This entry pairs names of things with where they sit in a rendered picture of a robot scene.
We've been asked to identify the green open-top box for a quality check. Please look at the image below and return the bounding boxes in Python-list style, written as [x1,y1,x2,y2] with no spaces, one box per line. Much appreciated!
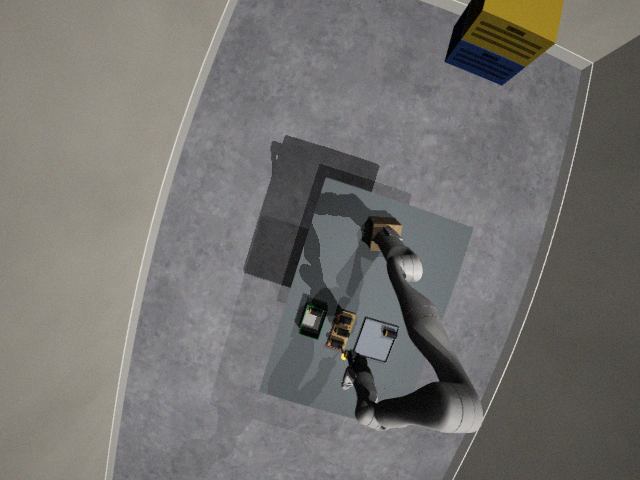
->
[298,301,328,340]

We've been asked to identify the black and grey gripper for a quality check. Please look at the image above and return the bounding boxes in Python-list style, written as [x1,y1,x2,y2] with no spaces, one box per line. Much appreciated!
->
[342,349,375,390]

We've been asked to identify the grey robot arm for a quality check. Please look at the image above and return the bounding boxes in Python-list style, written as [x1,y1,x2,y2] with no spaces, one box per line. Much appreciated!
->
[355,227,483,433]

